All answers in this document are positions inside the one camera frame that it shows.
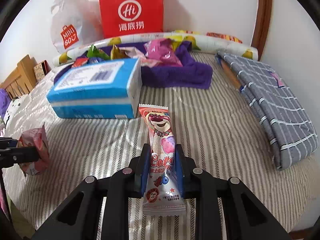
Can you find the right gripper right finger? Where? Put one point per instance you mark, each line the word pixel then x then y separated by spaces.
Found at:
pixel 224 207

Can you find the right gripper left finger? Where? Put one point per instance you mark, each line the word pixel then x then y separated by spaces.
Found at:
pixel 99 207

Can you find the pink panda snack bag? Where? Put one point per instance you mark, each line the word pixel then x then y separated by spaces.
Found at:
pixel 36 138

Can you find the pink bear candy bar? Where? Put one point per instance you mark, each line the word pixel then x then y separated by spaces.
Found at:
pixel 162 196

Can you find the red snack packet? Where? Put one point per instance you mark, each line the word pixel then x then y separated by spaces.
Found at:
pixel 81 61

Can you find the small blue snack packet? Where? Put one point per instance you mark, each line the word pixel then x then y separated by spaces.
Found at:
pixel 95 60

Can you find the green triangular snack packet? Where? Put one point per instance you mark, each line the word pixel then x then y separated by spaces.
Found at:
pixel 96 52

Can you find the yellow cracker snack packet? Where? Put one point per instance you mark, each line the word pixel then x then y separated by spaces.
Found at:
pixel 117 53

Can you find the white pink snow cake packet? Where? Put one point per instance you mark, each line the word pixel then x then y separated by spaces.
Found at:
pixel 133 52

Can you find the light pink snack packet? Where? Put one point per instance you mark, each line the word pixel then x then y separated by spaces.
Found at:
pixel 149 62

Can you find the pink yellow snack bag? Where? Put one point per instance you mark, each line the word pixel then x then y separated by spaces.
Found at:
pixel 162 50

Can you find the white spotted pillow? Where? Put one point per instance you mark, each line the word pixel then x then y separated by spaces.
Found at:
pixel 12 109

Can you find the wooden headboard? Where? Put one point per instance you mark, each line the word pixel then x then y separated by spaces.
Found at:
pixel 22 79

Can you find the patterned book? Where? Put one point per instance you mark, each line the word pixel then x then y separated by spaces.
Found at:
pixel 41 70

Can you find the striped quilted mattress cover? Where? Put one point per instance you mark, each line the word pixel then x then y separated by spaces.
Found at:
pixel 215 127

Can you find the grey checked folded cloth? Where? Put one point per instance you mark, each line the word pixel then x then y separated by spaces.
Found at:
pixel 289 130

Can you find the blue tissue pack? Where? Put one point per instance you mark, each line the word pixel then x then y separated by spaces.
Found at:
pixel 105 90

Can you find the white Miniso plastic bag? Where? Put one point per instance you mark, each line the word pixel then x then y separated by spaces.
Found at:
pixel 74 23

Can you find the purple towel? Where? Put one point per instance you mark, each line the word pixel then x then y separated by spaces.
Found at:
pixel 192 74

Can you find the red chips bag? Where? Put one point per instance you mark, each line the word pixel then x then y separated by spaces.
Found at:
pixel 224 36

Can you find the duck print wallpaper roll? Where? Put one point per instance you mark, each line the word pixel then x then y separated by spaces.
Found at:
pixel 201 43

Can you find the red Haidilao paper bag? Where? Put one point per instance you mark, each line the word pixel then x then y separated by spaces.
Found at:
pixel 123 17

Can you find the yellow chips bag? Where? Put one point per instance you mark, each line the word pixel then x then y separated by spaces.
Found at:
pixel 187 32

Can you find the brown wooden door frame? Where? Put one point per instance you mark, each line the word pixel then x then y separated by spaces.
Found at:
pixel 262 24

